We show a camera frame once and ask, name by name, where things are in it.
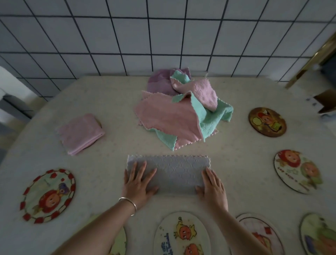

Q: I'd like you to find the person's left hand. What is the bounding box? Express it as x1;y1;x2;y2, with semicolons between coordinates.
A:
121;160;159;211

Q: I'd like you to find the person's right hand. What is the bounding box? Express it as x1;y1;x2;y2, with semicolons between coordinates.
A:
195;167;229;213

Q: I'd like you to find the grey-blue cloth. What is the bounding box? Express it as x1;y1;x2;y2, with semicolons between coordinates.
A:
126;154;211;196

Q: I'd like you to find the white ice cream coaster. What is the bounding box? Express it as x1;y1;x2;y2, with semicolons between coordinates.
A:
153;211;211;255

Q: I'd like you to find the yellow green cartoon coaster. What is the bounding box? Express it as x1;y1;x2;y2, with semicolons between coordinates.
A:
109;226;127;255

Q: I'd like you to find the pink rimmed cartoon coaster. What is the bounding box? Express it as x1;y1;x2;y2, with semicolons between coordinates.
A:
231;213;285;255

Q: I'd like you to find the pink cloth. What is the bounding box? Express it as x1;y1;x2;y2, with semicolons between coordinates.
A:
56;113;105;156

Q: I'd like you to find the pile of cloths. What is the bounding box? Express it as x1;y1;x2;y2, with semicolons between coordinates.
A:
134;68;234;152

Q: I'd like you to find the two faces round coaster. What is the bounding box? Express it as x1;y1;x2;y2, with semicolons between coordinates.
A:
274;150;323;195

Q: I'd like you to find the red bordered round coaster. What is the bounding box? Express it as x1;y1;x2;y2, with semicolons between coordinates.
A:
20;168;77;224

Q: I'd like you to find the dark brown round coaster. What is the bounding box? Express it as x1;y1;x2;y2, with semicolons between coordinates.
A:
248;107;287;138

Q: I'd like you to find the person's right forearm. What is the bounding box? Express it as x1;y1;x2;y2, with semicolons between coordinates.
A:
212;207;271;255

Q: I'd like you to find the person's left forearm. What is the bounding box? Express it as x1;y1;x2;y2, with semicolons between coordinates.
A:
52;201;136;255

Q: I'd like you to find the brown cardboard box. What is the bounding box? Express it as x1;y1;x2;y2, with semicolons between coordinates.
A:
312;89;336;115

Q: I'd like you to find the white wooden chair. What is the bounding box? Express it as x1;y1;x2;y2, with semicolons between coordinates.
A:
0;66;36;124

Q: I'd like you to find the dark blue panel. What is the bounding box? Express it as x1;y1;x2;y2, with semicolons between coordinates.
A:
321;56;336;82

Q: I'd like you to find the silver bangle bracelet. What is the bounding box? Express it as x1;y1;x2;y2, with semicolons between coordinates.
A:
118;197;138;216

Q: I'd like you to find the golden door frame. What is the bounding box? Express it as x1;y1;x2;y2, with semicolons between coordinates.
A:
285;31;336;89

